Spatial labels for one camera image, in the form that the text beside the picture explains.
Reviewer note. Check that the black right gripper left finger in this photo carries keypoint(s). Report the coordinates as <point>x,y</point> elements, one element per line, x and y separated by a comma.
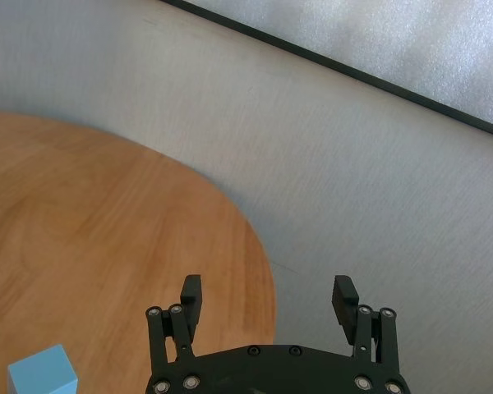
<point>191,312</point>

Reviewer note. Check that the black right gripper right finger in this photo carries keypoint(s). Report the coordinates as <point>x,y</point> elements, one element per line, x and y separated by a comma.
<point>345,312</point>

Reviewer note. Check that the black wall rail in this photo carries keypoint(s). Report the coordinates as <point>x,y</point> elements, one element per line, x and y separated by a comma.
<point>341,67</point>

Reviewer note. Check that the light blue foam cube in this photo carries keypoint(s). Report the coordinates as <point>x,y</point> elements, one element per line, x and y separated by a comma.
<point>41,369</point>

